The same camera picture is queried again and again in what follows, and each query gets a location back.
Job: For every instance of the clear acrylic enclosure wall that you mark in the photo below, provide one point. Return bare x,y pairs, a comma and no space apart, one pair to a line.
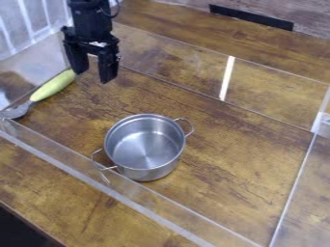
163,210

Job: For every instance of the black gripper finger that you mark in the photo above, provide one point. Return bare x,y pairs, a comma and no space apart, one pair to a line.
76,56
108,60

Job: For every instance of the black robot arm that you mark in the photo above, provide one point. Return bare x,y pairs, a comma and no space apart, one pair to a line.
91,16

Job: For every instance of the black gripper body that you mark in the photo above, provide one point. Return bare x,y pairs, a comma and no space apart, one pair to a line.
92,43

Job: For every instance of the green handled metal spoon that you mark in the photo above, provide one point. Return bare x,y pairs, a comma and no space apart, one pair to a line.
52,87

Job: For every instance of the black bar in background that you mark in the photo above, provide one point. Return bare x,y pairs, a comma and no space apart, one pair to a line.
257,18

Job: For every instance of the stainless steel pot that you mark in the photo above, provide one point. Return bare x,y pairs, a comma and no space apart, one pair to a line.
143,144

